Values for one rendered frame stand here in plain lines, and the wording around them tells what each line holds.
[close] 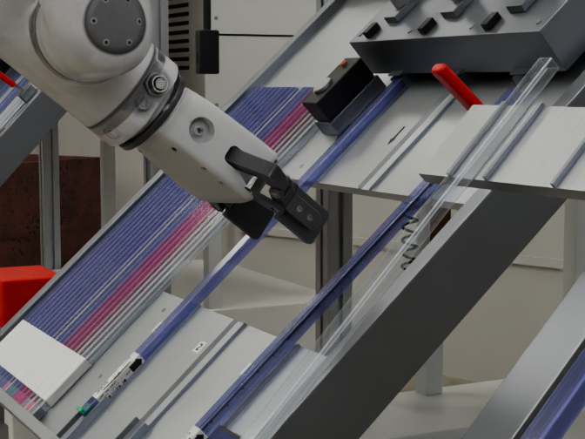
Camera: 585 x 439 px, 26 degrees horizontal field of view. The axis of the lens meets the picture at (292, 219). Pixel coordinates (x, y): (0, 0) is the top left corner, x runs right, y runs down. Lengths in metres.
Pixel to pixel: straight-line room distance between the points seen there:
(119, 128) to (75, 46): 0.11
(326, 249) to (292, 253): 3.40
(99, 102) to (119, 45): 0.09
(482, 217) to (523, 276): 3.43
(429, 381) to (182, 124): 0.96
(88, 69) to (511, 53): 0.45
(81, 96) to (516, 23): 0.42
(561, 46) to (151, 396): 0.50
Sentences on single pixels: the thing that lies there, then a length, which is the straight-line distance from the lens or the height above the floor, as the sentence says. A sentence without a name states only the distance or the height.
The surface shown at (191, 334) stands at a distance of 1.25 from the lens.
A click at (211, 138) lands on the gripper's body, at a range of 0.99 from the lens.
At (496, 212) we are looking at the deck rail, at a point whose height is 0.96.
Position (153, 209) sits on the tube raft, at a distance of 1.57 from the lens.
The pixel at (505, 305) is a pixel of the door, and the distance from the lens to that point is 4.55.
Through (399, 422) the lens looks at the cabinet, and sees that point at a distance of 1.72.
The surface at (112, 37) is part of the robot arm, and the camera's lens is 0.90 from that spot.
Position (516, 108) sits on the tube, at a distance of 0.90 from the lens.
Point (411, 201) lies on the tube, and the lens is 1.13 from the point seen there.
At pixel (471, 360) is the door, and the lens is 4.67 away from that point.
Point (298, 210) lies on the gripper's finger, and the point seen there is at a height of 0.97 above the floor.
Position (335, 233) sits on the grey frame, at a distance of 1.80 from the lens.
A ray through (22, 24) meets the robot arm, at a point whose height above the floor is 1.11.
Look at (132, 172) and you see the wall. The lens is 5.99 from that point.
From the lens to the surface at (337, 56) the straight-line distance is 1.61.
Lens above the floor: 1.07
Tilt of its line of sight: 6 degrees down
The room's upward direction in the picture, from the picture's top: straight up
